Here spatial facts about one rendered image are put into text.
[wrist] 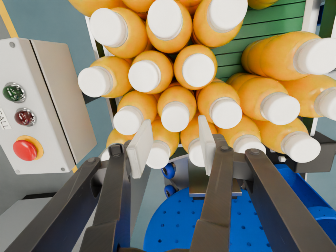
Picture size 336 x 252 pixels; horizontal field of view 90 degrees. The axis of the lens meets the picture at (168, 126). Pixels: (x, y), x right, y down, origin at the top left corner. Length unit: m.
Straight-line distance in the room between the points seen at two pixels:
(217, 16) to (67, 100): 0.26
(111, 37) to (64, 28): 1.35
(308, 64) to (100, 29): 0.24
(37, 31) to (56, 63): 1.38
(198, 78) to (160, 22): 0.08
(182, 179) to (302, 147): 0.31
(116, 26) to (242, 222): 0.39
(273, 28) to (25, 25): 1.62
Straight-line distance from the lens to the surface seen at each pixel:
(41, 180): 2.30
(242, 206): 0.43
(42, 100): 0.29
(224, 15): 0.23
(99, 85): 0.25
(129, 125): 0.25
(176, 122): 0.23
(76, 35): 1.53
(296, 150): 0.30
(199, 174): 0.40
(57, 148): 0.31
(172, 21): 0.22
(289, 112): 0.27
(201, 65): 0.22
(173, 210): 0.41
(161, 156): 0.26
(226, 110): 0.24
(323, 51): 0.27
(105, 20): 0.24
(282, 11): 0.46
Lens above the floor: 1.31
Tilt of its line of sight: 68 degrees down
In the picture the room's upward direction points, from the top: 167 degrees counter-clockwise
